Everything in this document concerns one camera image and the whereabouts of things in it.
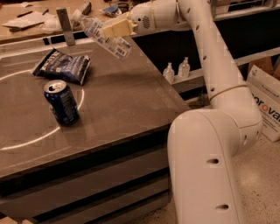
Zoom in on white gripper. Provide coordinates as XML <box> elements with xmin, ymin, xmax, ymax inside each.
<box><xmin>102</xmin><ymin>2</ymin><xmax>154</xmax><ymax>38</ymax></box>

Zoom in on clear plastic water bottle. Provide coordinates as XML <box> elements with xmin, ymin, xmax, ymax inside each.
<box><xmin>71</xmin><ymin>10</ymin><xmax>132</xmax><ymax>60</ymax></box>

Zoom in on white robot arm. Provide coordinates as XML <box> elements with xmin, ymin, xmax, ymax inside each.
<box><xmin>105</xmin><ymin>0</ymin><xmax>263</xmax><ymax>224</ymax></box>

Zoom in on small sanitizer bottle left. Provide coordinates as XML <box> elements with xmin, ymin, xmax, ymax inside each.
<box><xmin>163</xmin><ymin>62</ymin><xmax>175</xmax><ymax>84</ymax></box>

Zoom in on small sanitizer bottle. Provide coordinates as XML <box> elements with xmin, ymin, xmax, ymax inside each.
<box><xmin>163</xmin><ymin>62</ymin><xmax>175</xmax><ymax>84</ymax></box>
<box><xmin>178</xmin><ymin>57</ymin><xmax>190</xmax><ymax>78</ymax></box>

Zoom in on small sanitizer bottle right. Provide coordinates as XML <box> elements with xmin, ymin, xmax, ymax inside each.
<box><xmin>178</xmin><ymin>57</ymin><xmax>190</xmax><ymax>78</ymax></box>

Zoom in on blue pepsi can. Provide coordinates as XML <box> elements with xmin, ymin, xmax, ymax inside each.
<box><xmin>44</xmin><ymin>80</ymin><xmax>79</xmax><ymax>126</ymax></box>

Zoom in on blue white cap object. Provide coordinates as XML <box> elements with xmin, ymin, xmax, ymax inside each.
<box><xmin>102</xmin><ymin>4</ymin><xmax>122</xmax><ymax>17</ymax></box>

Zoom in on white crumpled mask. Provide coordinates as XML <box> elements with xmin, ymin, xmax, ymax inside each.
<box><xmin>42</xmin><ymin>17</ymin><xmax>61</xmax><ymax>33</ymax></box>

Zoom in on blue chip bag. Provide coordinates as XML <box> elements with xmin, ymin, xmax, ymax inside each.
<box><xmin>31</xmin><ymin>48</ymin><xmax>91</xmax><ymax>85</ymax></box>

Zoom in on white papers on desk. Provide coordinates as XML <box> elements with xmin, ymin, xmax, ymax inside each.
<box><xmin>3</xmin><ymin>11</ymin><xmax>46</xmax><ymax>28</ymax></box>

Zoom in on grey drawer cabinet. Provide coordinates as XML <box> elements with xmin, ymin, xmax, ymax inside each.
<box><xmin>0</xmin><ymin>125</ymin><xmax>173</xmax><ymax>224</ymax></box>

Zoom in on white cardboard box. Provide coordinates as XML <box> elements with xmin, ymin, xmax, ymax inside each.
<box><xmin>247</xmin><ymin>56</ymin><xmax>280</xmax><ymax>142</ymax></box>

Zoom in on grey metal post left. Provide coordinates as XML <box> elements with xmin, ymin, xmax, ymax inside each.
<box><xmin>56</xmin><ymin>8</ymin><xmax>75</xmax><ymax>46</ymax></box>

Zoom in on grey metal post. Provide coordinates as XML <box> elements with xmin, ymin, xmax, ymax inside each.
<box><xmin>210</xmin><ymin>0</ymin><xmax>218</xmax><ymax>18</ymax></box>
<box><xmin>56</xmin><ymin>8</ymin><xmax>75</xmax><ymax>46</ymax></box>

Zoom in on grey metal post right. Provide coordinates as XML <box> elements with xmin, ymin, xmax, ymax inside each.
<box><xmin>210</xmin><ymin>0</ymin><xmax>218</xmax><ymax>18</ymax></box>

